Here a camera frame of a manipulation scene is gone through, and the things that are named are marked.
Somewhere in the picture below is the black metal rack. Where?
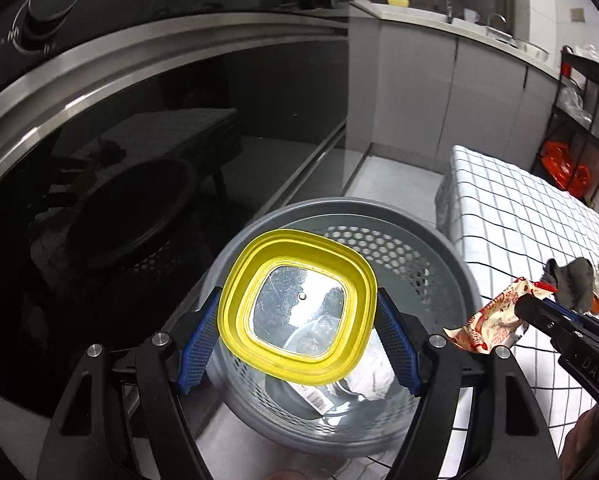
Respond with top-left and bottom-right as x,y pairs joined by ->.
529,45 -> 599,201

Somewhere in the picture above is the yellow square lid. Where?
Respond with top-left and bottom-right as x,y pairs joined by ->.
218,229 -> 379,386

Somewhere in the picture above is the dark grey cloth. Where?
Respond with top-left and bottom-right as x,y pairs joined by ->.
542,257 -> 596,311

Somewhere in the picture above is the large black stove knob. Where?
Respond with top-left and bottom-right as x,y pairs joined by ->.
12,0 -> 85,56

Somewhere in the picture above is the clear plastic bag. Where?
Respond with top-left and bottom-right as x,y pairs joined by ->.
329,330 -> 410,403
559,85 -> 593,128

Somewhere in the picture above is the grey kitchen cabinet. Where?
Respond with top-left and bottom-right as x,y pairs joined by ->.
347,2 -> 563,191

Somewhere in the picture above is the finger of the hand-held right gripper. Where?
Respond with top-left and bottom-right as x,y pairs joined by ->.
515,294 -> 565,348
542,297 -> 599,335

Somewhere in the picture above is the person's right hand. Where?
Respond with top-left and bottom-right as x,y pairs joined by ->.
561,405 -> 599,480

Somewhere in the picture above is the black glass stove unit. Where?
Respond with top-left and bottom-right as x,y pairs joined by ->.
0,0 -> 355,421

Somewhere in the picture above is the checked white tablecloth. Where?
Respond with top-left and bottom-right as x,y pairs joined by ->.
324,145 -> 599,480

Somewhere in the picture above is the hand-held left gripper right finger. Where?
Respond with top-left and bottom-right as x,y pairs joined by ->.
376,287 -> 550,480

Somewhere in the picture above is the clear plastic bag on rack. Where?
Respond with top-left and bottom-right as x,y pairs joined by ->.
559,85 -> 593,128

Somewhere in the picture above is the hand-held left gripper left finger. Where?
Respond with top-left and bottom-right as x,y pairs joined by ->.
38,287 -> 225,480

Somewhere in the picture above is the red white snack wrapper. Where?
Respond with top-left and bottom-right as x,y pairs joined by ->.
443,277 -> 557,357

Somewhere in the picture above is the red plastic bag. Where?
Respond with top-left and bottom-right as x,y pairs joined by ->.
542,141 -> 593,198

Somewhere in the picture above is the grey perforated plastic basket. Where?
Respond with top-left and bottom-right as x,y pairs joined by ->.
192,196 -> 483,458

